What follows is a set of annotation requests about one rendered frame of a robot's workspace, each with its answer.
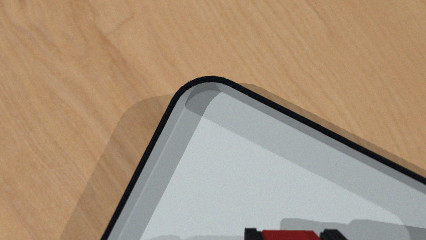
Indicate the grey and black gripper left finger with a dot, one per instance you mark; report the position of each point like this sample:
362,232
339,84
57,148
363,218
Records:
252,234

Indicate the red block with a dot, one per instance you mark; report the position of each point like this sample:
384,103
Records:
289,235

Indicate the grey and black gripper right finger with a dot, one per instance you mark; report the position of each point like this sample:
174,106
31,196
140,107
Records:
332,234

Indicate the white tray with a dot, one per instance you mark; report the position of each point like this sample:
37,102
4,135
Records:
224,158

